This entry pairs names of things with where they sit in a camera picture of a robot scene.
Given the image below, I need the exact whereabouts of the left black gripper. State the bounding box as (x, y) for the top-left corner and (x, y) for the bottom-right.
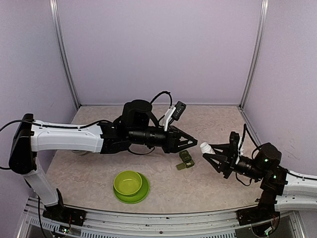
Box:
(129, 125), (198, 154)

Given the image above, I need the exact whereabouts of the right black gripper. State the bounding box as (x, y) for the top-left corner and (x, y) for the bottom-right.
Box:
(204, 144), (266, 181)

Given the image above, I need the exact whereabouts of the white pill bottle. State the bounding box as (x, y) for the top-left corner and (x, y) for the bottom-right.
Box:
(200, 142), (215, 154)

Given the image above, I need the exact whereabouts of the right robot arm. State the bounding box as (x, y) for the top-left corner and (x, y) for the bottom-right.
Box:
(200, 126), (317, 220)

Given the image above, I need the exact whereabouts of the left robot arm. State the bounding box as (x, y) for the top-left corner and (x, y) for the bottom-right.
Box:
(9, 100), (180, 221)

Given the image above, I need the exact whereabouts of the green plate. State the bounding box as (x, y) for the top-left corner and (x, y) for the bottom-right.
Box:
(113, 173), (150, 204)

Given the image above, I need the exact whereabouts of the green bowl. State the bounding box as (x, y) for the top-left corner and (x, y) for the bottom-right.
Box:
(113, 171), (143, 196)

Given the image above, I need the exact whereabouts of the red patterned white bowl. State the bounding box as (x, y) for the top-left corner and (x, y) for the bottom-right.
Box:
(72, 150), (89, 156)

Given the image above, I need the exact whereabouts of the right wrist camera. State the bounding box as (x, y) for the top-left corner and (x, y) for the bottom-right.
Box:
(229, 131), (245, 165)

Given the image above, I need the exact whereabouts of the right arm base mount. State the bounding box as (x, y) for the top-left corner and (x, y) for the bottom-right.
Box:
(236, 206), (280, 226)

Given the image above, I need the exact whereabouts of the aluminium front rail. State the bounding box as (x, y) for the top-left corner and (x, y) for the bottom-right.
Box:
(13, 197), (306, 238)

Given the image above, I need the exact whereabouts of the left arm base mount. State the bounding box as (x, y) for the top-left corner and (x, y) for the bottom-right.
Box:
(43, 207), (86, 227)

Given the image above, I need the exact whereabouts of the right aluminium frame post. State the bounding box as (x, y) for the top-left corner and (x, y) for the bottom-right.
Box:
(239, 0), (269, 111)

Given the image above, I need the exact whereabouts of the aluminium frame post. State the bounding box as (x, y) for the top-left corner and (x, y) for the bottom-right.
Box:
(239, 0), (269, 111)
(49, 0), (81, 110)

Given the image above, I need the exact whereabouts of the left aluminium frame post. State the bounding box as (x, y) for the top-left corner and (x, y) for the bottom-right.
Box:
(49, 0), (81, 110)

